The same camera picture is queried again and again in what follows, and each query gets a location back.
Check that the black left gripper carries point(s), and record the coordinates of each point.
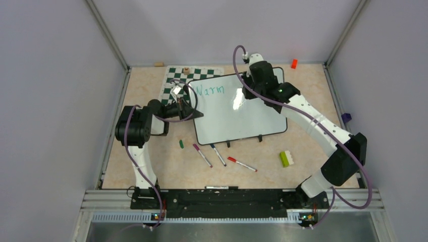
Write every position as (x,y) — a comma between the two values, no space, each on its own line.
(184,111)

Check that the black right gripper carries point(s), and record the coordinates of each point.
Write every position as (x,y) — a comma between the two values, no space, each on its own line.
(248,95)

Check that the white whiteboard black frame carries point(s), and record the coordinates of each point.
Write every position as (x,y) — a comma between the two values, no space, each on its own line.
(227,115)

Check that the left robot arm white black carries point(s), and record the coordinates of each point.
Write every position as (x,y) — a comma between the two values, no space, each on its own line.
(136,125)

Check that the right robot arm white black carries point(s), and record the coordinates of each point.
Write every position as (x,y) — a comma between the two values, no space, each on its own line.
(346,152)

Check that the purple capped marker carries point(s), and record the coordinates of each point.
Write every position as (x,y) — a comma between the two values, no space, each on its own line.
(202,155)

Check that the orange small block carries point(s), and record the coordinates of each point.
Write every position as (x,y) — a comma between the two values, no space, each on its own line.
(294,63)

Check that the green white chessboard mat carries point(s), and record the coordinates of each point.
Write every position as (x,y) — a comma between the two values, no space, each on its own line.
(176,73)

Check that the blue capped marker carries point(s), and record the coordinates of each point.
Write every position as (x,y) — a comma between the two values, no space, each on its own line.
(218,155)

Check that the red capped marker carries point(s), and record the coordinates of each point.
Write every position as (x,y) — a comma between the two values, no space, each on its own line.
(242,164)

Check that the silver marker near base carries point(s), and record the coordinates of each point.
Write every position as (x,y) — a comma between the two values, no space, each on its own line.
(221,187)

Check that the green lego brick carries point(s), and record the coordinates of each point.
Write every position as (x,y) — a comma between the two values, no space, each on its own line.
(286,158)

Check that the purple small object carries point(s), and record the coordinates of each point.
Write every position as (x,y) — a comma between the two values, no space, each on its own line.
(346,117)

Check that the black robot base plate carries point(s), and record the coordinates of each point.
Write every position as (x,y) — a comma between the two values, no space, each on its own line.
(231,203)

